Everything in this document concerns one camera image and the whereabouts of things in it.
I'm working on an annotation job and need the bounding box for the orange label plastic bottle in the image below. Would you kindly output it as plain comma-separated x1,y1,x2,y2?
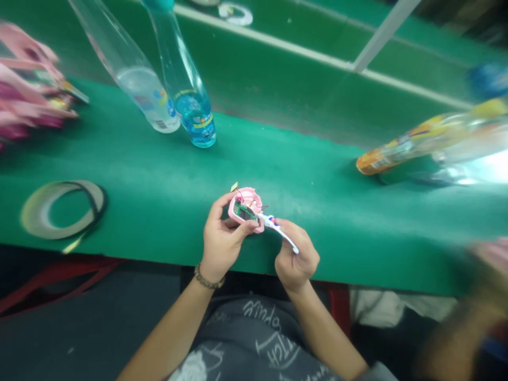
356,97,508,186

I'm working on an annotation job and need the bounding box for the clear plastic bottle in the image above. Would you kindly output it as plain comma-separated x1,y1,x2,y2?
67,0,182,134

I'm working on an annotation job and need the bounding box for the person's right hand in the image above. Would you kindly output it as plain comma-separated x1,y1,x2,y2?
268,217,321,295

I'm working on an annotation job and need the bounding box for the person's body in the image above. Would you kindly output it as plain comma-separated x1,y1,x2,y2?
166,293,400,381

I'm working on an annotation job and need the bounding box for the pile of pink toy housings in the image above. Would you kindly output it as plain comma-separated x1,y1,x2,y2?
0,22,90,153

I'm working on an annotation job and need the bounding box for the white plastic tool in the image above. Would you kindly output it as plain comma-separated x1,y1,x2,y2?
253,212,301,255

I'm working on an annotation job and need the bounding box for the white tape roll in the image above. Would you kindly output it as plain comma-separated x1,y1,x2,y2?
217,2,254,27

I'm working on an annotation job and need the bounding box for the person's left hand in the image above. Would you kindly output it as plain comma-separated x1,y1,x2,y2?
201,193,255,283

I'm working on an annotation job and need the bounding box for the blue bottle cap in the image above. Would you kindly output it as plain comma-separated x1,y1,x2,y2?
466,61,508,100

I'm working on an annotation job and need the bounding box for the red stool frame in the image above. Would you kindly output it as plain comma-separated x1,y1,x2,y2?
0,256,128,318

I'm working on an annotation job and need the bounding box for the blue plastic bottle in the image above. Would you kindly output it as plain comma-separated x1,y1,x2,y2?
141,0,217,149

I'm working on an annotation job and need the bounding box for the green mat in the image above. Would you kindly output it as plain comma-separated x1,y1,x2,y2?
0,75,508,298

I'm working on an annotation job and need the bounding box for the roll of double-sided tape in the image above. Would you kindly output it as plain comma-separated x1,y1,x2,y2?
20,180,108,255

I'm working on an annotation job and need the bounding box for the pink plastic toy housing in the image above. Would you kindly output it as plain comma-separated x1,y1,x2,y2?
229,186,266,234

